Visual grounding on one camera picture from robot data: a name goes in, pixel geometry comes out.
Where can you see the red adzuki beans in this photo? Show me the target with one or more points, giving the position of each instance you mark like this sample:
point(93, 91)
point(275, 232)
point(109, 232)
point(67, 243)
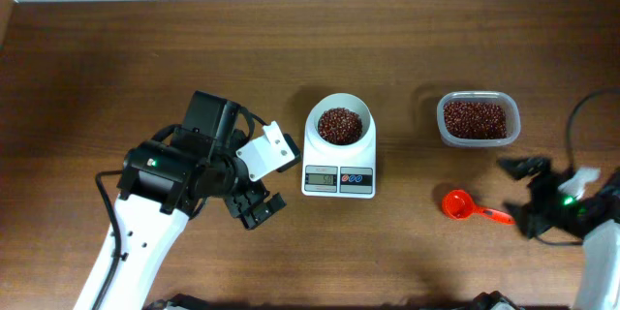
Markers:
point(475, 120)

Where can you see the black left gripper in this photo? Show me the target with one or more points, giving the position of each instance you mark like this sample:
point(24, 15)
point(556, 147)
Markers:
point(253, 218)

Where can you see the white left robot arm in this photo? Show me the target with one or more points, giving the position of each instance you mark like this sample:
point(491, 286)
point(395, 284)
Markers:
point(138, 240)

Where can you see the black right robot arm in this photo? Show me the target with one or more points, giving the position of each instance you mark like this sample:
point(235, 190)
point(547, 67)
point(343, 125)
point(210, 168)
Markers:
point(597, 233)

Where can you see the white digital kitchen scale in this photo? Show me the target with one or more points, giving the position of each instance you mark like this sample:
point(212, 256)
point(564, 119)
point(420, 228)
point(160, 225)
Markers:
point(338, 172)

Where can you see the red beans in bowl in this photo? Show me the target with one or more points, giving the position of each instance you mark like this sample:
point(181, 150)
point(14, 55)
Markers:
point(340, 126)

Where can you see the orange measuring scoop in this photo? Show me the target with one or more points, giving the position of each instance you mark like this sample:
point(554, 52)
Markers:
point(459, 205)

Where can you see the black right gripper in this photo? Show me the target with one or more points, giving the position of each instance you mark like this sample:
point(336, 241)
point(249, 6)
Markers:
point(530, 224)

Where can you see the white round bowl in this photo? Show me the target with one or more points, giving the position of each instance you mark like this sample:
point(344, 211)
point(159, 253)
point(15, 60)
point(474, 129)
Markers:
point(347, 101)

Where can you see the clear plastic container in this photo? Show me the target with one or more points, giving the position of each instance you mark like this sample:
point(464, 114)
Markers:
point(501, 99)

